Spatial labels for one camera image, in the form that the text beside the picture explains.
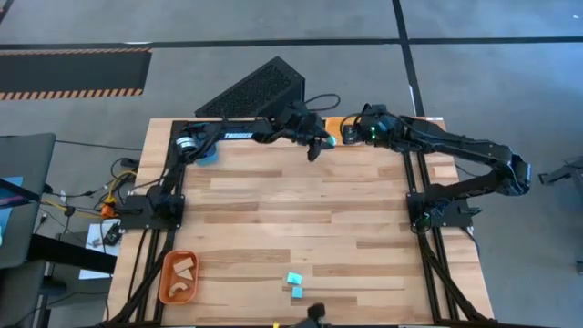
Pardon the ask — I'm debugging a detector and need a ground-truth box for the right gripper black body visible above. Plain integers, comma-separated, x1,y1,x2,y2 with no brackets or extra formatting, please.
353,103,400,147

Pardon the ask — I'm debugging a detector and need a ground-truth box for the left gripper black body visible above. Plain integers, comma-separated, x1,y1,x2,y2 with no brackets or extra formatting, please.
284,103,327,145

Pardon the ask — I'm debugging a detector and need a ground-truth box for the black mesh computer tower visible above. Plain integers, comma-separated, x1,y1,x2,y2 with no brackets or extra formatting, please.
194,56,306,120

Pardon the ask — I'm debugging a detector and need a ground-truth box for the teal plastic bin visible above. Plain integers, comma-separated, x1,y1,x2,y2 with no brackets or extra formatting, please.
194,144,220,167

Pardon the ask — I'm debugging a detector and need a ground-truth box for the dark metal stand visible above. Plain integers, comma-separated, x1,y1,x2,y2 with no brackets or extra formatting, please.
538,157,583,186

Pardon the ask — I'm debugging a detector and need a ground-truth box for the orange plastic bin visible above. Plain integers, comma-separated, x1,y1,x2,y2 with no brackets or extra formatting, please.
159,250,200,305

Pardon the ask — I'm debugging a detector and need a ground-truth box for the black hazard-striped floor mat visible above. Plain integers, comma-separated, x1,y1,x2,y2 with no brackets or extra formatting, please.
0,47,153,101

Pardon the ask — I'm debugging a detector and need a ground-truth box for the white paper sheet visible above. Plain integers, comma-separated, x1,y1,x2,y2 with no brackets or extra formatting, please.
79,218,123,280

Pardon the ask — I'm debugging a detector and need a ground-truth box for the dark grey desk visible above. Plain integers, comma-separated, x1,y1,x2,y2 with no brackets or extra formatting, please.
0,132,56,270

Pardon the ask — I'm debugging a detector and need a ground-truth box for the black looped cable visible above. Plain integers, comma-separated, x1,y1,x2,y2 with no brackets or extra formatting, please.
303,93,342,113

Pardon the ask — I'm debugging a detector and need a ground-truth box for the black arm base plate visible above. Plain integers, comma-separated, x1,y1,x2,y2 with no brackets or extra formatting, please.
406,190,475,229
118,194,186,231

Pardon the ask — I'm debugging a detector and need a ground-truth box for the table-level camera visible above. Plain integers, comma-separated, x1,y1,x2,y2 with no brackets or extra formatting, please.
307,302,327,325

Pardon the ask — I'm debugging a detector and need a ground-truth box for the yellow floor cable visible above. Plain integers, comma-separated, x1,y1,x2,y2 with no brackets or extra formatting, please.
104,169,138,206

